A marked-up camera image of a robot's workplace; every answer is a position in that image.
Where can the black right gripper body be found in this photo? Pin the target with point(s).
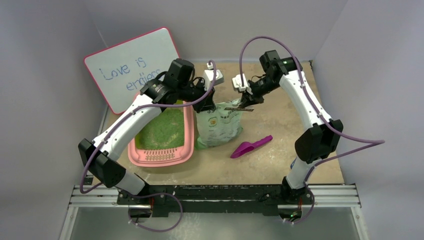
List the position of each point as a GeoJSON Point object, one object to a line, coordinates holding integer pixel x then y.
{"type": "Point", "coordinates": [250, 97]}

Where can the green litter bag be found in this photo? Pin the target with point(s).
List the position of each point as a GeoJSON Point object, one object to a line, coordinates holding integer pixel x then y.
{"type": "Point", "coordinates": [219, 126]}

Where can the pink green litter box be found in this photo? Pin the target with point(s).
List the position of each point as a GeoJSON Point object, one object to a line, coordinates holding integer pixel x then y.
{"type": "Point", "coordinates": [170, 156]}

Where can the purple plastic scoop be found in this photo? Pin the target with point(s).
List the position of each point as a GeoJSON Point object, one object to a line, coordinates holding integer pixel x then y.
{"type": "Point", "coordinates": [246, 147]}

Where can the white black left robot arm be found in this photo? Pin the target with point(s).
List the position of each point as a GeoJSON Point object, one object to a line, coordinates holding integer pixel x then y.
{"type": "Point", "coordinates": [169, 89]}

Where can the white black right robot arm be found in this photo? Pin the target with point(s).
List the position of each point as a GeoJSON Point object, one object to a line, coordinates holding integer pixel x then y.
{"type": "Point", "coordinates": [320, 137]}

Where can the green fresh litter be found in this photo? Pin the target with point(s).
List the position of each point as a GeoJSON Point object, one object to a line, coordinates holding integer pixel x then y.
{"type": "Point", "coordinates": [165, 131]}

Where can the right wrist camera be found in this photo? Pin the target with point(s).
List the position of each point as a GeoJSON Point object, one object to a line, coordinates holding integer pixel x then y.
{"type": "Point", "coordinates": [240, 84]}

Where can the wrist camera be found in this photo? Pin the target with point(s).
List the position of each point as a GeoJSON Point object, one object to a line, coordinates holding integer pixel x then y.
{"type": "Point", "coordinates": [208, 76]}
{"type": "Point", "coordinates": [240, 84]}

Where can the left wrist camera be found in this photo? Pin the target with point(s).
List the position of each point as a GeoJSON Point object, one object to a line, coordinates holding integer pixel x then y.
{"type": "Point", "coordinates": [208, 76]}

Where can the whiteboard with pink frame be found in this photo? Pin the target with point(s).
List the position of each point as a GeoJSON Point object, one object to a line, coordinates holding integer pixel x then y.
{"type": "Point", "coordinates": [121, 70]}

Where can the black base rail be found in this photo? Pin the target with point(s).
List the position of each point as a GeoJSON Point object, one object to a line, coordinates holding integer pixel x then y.
{"type": "Point", "coordinates": [265, 199]}

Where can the aluminium frame rails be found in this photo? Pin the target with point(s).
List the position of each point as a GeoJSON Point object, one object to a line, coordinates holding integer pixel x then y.
{"type": "Point", "coordinates": [101, 197]}

